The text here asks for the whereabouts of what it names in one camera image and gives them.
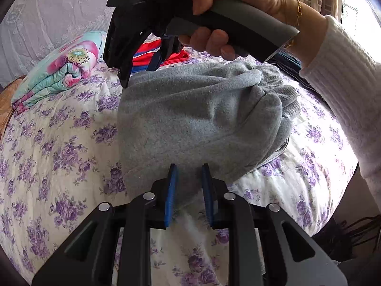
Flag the grey sweat pants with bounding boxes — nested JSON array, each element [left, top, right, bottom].
[[117, 61, 300, 207]]

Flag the person's right hand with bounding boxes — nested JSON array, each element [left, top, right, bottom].
[[179, 0, 328, 67]]

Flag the red blue white garment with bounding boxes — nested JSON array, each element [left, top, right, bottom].
[[131, 39, 189, 74]]

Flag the folded floral quilt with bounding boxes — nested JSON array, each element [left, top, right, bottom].
[[11, 30, 106, 114]]

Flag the purple floral bed sheet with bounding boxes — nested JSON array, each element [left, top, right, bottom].
[[1, 58, 357, 285]]

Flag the dark blue cloth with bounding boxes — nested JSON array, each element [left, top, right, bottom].
[[267, 50, 321, 97]]

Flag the brown orange pillow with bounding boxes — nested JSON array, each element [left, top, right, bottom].
[[0, 76, 25, 139]]

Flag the gold bracelet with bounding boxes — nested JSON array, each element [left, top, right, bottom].
[[282, 0, 303, 50]]

